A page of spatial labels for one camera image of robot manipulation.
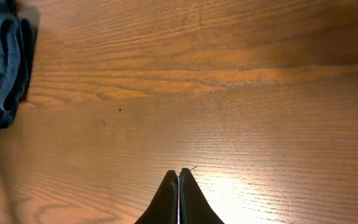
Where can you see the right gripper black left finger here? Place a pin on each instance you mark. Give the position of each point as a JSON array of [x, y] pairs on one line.
[[163, 209]]

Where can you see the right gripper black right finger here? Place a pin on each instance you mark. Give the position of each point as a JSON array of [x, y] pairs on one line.
[[194, 208]]

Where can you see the dark blue shorts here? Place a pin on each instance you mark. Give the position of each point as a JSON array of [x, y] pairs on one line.
[[17, 45]]

